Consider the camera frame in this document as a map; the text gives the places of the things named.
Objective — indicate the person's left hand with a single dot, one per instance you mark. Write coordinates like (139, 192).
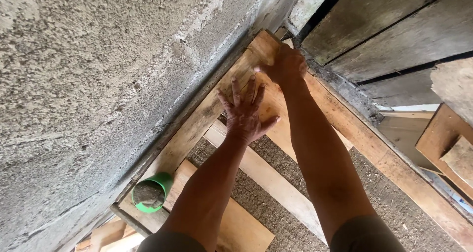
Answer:
(244, 120)

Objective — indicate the person's right hand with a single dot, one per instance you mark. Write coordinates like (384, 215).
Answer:
(290, 67)

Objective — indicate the long brown wooden plank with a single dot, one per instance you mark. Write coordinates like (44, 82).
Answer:
(192, 130)

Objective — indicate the orange wooden board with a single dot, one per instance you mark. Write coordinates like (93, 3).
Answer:
(275, 107)

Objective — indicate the pale narrow wooden plank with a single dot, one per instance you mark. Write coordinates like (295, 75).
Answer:
(269, 178)

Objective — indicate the dark weathered wooden door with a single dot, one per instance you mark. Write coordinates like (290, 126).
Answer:
(388, 37)

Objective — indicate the short tan wooden board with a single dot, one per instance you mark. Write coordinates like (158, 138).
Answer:
(244, 229)

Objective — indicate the green plastic pipe piece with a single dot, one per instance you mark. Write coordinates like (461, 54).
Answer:
(152, 192)

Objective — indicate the flat pale plywood sheet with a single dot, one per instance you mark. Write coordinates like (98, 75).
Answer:
(404, 137)

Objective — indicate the person's olive shirt sleeve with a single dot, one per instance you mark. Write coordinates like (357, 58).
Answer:
(366, 235)
(170, 242)

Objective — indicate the thick brown wooden block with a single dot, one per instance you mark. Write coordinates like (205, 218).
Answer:
(436, 141)

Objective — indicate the grey rough wooden slab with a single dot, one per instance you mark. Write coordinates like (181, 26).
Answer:
(454, 85)

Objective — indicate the pile of wood offcuts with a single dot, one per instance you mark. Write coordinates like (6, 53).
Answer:
(109, 237)

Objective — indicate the small pale wooden piece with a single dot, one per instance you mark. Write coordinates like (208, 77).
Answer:
(460, 159)

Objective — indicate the white painted door post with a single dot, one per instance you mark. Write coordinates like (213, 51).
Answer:
(306, 8)

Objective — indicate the long wooden frame beam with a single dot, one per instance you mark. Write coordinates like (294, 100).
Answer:
(388, 159)

